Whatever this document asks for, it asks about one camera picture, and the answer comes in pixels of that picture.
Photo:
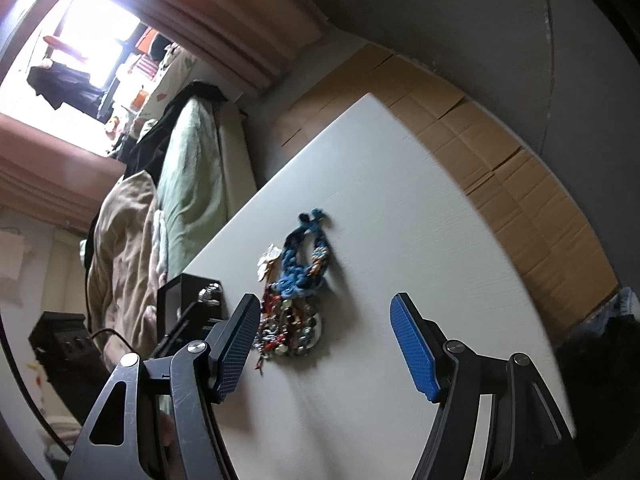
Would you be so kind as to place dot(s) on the black jewelry box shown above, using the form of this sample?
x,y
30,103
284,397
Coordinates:
x,y
172,294

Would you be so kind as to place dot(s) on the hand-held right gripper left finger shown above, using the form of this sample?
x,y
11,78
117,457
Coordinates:
x,y
232,355

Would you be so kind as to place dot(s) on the black clothing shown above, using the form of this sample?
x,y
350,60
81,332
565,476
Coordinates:
x,y
150,140

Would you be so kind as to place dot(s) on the black power box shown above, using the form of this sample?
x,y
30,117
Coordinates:
x,y
65,350

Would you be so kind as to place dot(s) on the blue cloth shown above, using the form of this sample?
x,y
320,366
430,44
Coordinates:
x,y
625,305

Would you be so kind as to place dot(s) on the white flower brooch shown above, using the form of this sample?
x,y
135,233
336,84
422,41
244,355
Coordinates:
x,y
267,260

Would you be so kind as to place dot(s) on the dark hanging garment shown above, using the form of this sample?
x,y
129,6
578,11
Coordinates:
x,y
65,87

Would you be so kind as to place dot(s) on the beige blanket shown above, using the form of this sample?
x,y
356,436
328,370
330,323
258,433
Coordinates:
x,y
122,250

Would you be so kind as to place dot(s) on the cardboard floor sheets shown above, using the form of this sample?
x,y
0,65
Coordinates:
x,y
500,160

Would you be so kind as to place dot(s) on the pink curtain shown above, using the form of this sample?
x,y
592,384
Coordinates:
x,y
50,165

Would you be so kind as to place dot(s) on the brown curtain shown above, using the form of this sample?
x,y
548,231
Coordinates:
x,y
220,15

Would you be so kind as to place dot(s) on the patterned pillow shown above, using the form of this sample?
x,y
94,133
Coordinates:
x,y
172,75

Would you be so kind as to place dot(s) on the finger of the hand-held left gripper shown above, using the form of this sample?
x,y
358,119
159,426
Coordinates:
x,y
197,312

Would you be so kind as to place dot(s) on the green bed sheet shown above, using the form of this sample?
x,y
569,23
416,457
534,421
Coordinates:
x,y
192,180

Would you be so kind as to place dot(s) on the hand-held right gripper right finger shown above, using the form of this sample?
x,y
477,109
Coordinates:
x,y
415,355

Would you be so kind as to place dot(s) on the white paper sheet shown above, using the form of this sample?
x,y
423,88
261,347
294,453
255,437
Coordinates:
x,y
12,265

